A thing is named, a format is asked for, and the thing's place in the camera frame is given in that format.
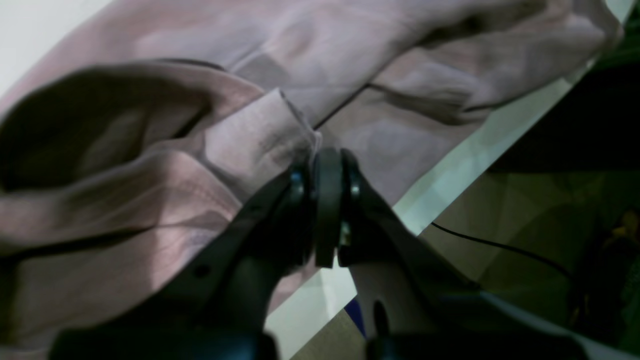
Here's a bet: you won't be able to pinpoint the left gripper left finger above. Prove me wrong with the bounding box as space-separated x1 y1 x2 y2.
48 153 320 360

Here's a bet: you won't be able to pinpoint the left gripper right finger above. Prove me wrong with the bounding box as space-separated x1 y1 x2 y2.
327 148 634 360

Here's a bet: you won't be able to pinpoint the mauve T-shirt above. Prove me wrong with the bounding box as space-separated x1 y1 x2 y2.
1 0 623 360

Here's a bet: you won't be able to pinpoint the black floor cables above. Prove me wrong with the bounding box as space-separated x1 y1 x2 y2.
430 220 576 281

